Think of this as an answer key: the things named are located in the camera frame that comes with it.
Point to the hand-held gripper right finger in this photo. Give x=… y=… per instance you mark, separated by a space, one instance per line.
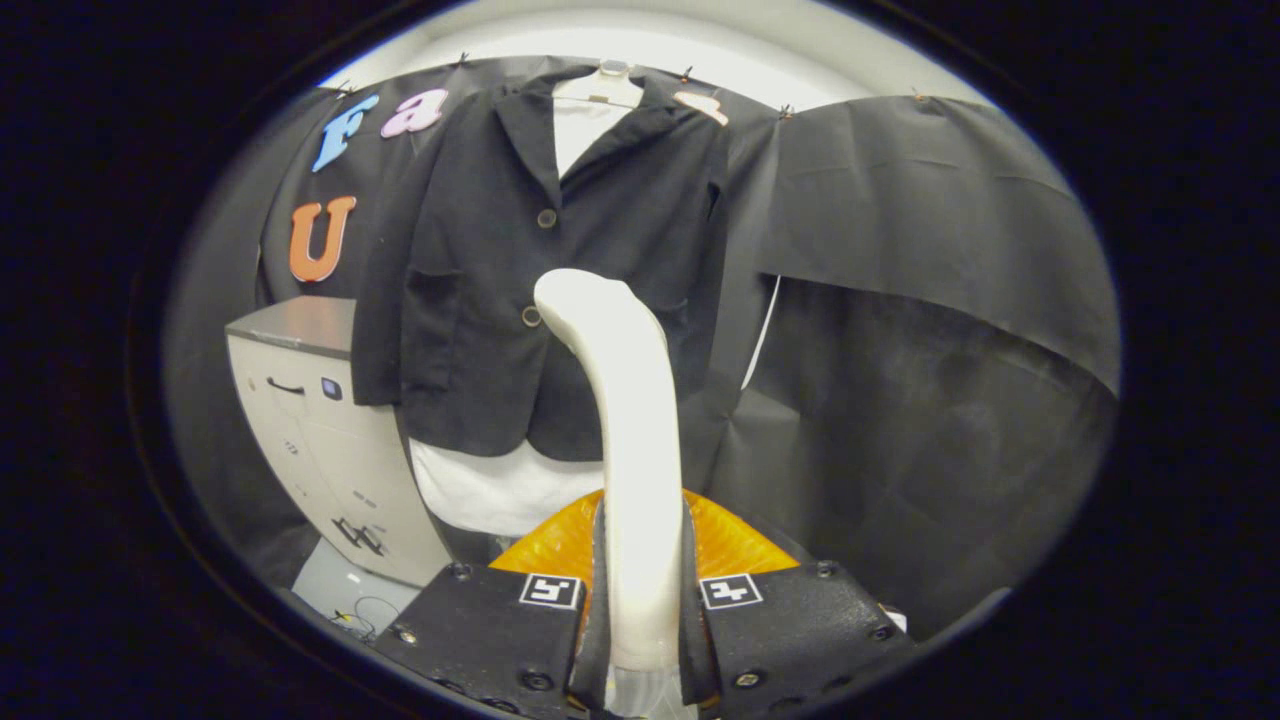
x=790 y=630

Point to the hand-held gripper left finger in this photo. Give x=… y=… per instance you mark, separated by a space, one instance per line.
x=490 y=630

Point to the black blazer jacket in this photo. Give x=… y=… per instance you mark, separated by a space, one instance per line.
x=470 y=300

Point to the white clothes hanger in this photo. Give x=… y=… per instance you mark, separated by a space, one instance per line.
x=600 y=88

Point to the small cardboard box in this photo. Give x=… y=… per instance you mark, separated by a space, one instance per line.
x=895 y=620

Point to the grey drawer cabinet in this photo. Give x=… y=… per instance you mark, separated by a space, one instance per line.
x=330 y=450

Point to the black backdrop cloth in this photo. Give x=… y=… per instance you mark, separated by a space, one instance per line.
x=900 y=200

